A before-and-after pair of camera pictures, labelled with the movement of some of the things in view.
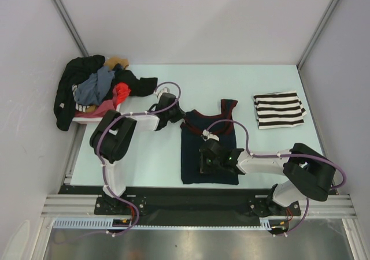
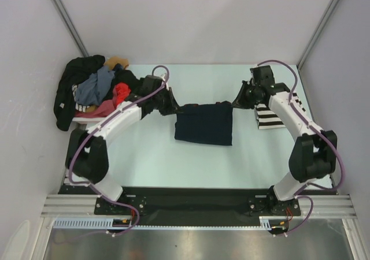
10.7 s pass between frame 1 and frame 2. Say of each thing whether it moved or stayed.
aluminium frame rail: stayed
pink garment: stayed
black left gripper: moved
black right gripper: moved
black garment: stayed
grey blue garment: stayed
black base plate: stayed
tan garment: stayed
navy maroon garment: moved
